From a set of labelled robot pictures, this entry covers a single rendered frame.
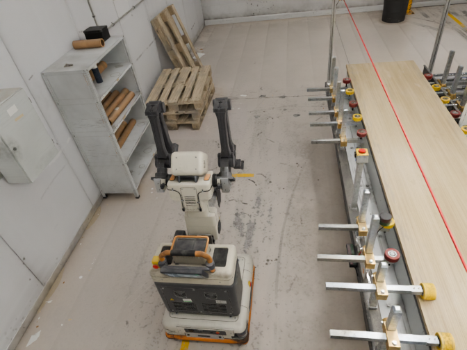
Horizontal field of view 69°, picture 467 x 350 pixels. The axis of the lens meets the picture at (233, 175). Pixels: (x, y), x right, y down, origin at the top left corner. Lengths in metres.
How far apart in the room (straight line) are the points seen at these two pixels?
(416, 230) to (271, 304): 1.28
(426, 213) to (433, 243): 0.24
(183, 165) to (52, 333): 1.92
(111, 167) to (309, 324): 2.49
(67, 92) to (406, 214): 2.95
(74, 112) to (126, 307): 1.86
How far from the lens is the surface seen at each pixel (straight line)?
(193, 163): 2.08
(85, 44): 3.83
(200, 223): 2.39
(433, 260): 2.22
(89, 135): 3.70
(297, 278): 3.07
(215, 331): 2.63
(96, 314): 3.29
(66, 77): 3.44
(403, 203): 2.47
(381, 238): 2.60
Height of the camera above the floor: 2.58
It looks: 40 degrees down
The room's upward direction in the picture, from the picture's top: 9 degrees counter-clockwise
